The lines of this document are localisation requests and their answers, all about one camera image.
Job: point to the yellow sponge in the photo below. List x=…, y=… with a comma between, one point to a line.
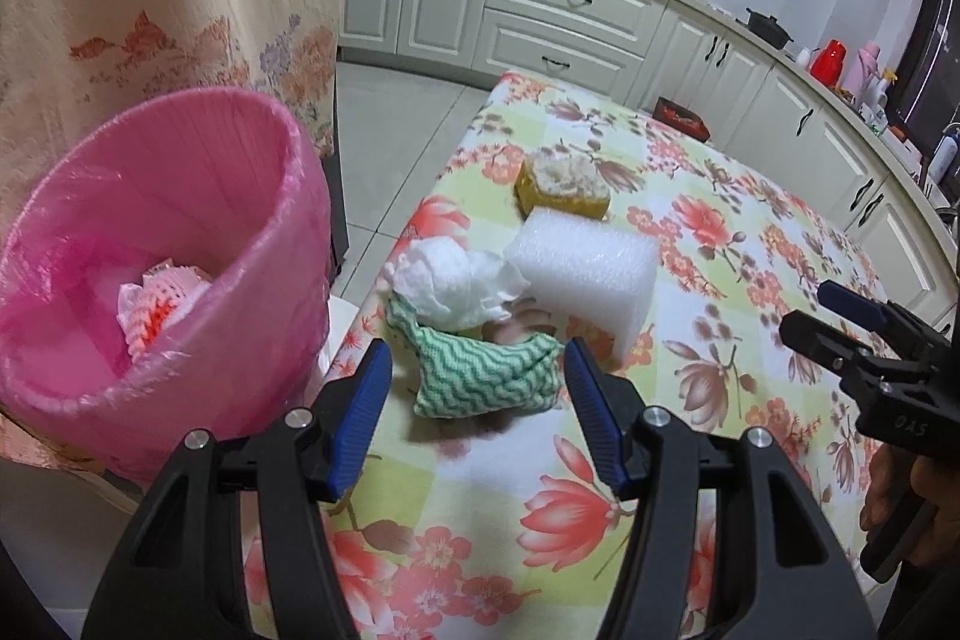
x=547, y=201

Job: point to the floral tablecloth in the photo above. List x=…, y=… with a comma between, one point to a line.
x=720, y=250

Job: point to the black casserole pot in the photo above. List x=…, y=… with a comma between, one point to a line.
x=766, y=29

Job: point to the pink thermos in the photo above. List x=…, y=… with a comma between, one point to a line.
x=868, y=74

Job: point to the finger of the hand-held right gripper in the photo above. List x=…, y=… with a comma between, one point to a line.
x=851, y=304
x=814, y=332

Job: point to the dark window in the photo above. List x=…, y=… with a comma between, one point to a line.
x=934, y=40

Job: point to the white tissue in bin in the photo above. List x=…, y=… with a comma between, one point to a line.
x=129, y=306

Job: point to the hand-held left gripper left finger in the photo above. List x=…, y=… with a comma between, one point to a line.
x=364, y=407

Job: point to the green wavy striped cloth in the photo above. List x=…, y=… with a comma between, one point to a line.
x=472, y=377

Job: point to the small white cup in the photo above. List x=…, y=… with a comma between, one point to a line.
x=804, y=57

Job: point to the pink lined waste bin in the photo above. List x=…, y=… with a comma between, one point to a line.
x=247, y=325

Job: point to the red box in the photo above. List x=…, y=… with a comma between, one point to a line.
x=681, y=119

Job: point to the white pump bottle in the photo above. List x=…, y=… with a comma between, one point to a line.
x=945, y=164

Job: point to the person's right hand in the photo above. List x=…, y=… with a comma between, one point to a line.
x=885, y=490

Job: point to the thick white foam sheet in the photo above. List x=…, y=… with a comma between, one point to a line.
x=581, y=272

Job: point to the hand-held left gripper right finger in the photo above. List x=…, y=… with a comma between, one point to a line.
x=596, y=415

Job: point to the crumpled white tissue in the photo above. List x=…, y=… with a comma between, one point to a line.
x=450, y=284

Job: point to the green and white bottle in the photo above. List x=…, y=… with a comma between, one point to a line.
x=879, y=100

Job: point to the white kitchen base cabinets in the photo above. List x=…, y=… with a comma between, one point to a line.
x=562, y=10

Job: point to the small pink foam fruit net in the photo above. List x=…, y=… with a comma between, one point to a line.
x=169, y=302

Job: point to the red thermos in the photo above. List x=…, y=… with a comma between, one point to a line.
x=829, y=64

